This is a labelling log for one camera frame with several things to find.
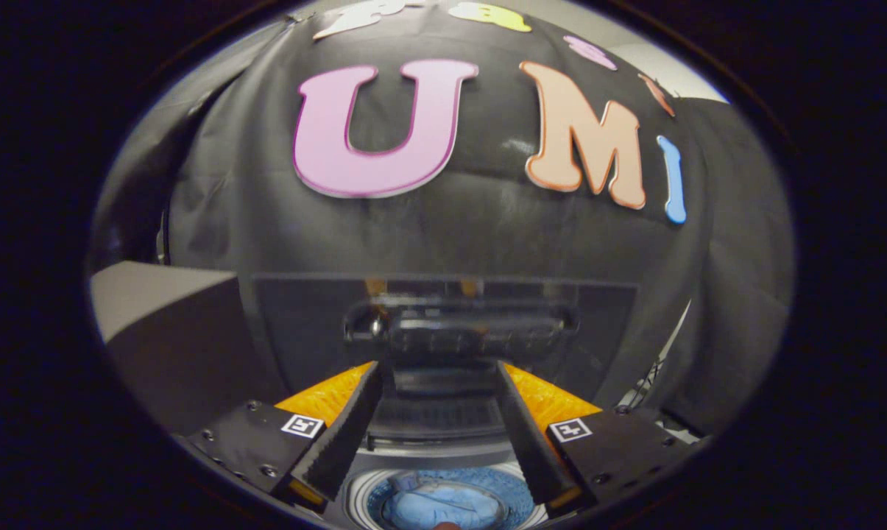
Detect black floor cables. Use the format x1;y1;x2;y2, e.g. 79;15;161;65
626;352;674;410

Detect black backdrop cloth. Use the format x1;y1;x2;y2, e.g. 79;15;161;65
88;4;796;435

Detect beige and grey cabinet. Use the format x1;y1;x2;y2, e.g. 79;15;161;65
90;260;291;437

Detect light blue polo shirt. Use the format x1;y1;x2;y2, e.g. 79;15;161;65
379;470;534;530

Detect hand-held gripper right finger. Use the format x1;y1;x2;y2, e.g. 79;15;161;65
495;361;709;512

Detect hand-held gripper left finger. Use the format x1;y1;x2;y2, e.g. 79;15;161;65
185;361;385;510

